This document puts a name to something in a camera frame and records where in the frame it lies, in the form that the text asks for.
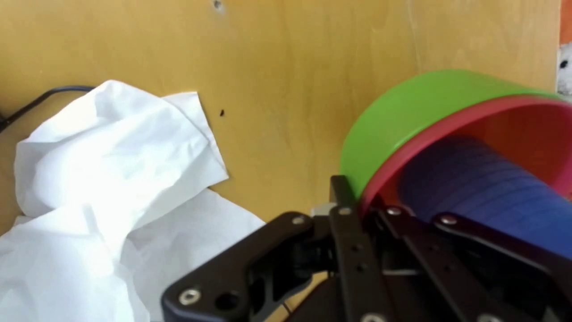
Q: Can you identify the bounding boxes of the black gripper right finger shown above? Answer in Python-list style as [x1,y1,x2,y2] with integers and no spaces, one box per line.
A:
[372,204,572,322]

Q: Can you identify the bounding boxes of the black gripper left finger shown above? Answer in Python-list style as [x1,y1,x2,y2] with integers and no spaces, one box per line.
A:
[160,173,397,322]

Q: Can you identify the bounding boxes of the blue plastic cup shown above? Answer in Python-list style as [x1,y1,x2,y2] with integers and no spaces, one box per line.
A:
[397,136,572,261]

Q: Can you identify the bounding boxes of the red plastic bowl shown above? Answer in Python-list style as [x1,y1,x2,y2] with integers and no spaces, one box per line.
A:
[358,95,572,211]

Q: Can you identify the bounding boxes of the green plastic bowl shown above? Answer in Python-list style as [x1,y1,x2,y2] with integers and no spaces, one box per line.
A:
[338,68,565,202]

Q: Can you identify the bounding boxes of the white plush toy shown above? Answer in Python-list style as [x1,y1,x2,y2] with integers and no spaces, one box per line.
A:
[556,41,572,98]

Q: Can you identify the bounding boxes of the crumpled white tissue paper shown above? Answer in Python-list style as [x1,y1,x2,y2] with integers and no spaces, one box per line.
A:
[0,78,269,322]

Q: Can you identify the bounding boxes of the orange cloth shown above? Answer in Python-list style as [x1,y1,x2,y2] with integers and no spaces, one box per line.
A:
[558,0,572,44]

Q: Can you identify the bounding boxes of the thin black cable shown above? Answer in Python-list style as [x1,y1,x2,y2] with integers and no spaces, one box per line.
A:
[0,84,99,130]

